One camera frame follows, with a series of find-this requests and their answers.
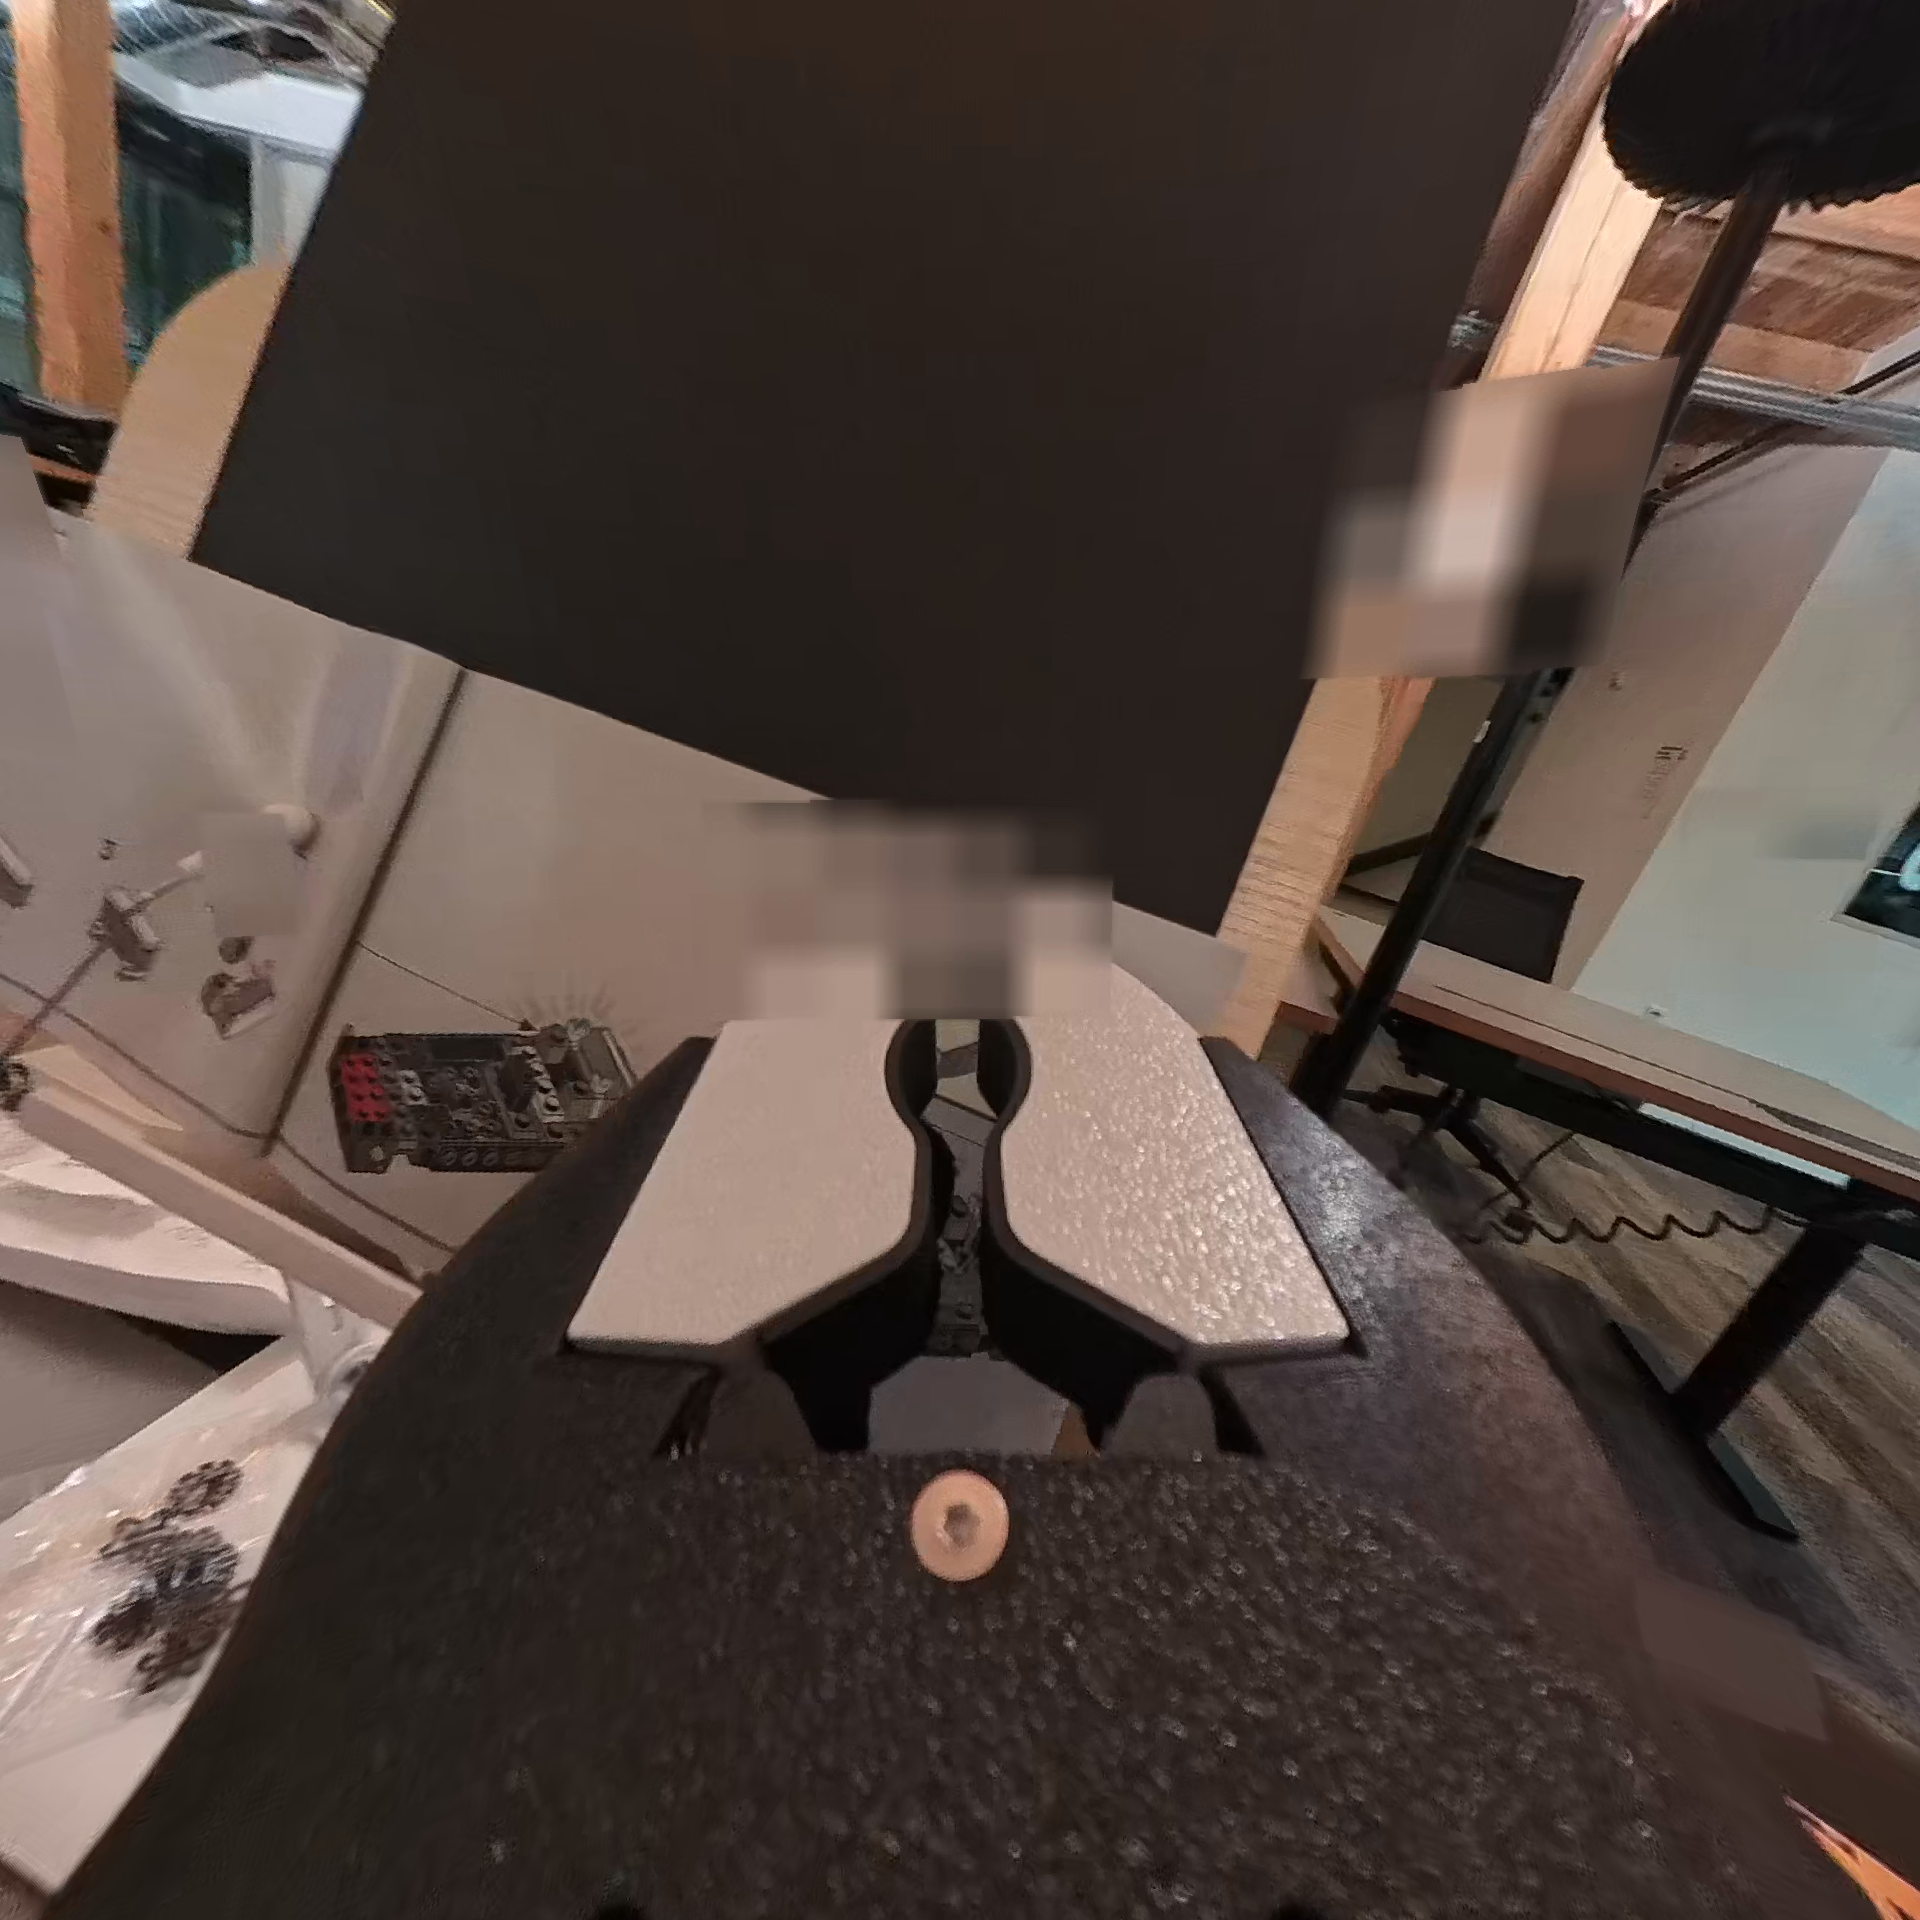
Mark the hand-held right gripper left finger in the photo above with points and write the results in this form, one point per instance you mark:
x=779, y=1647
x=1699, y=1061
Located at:
x=750, y=1187

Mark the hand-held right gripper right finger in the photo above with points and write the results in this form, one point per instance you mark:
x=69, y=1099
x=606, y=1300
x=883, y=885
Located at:
x=1169, y=1187

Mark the toy brick car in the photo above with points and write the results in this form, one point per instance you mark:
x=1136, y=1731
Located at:
x=956, y=1291

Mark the brown top office desk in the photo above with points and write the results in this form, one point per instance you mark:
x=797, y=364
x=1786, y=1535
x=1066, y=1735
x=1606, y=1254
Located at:
x=1651, y=1072

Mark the brick instruction booklet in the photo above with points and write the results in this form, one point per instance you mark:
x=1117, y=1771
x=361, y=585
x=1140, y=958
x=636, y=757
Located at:
x=571, y=812

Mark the black office chair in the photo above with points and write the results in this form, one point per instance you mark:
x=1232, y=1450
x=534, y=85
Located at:
x=1500, y=917

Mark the clear bag of black parts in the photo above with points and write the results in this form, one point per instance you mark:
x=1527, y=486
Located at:
x=165, y=1578

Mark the black table mat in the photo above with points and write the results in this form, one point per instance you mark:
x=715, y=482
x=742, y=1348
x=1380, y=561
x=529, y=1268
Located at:
x=899, y=377

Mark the black pole stand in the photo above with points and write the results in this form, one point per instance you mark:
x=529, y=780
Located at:
x=1770, y=77

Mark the wooden post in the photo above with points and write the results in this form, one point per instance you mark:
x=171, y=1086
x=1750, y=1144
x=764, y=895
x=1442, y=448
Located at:
x=67, y=198

